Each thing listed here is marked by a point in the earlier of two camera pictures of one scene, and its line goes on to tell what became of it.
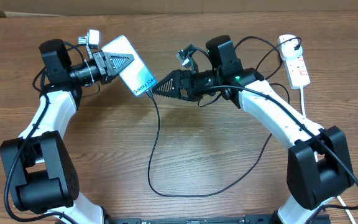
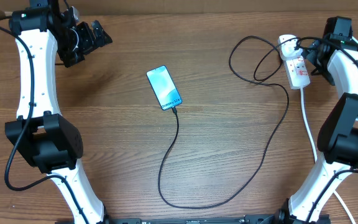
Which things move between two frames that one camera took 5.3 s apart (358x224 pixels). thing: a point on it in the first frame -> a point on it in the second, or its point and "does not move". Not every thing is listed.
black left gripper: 106,69 -> 89,40
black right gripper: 177,93 -> 309,55
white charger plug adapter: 290,48 does not move
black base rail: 250,219 does not move
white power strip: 297,73 does not move
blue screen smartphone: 137,75 -> 164,88
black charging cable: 248,169 -> 250,79
